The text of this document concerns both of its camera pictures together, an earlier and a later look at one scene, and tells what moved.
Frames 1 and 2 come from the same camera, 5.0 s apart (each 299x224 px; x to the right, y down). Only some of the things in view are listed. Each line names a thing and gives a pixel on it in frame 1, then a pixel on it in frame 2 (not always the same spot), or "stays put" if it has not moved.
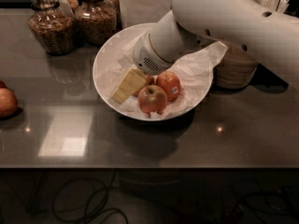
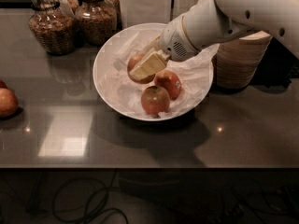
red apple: (149, 81) -> (132, 65)
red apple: (152, 99) stays put
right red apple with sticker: (170, 83) stays put
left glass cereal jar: (53, 26) stays put
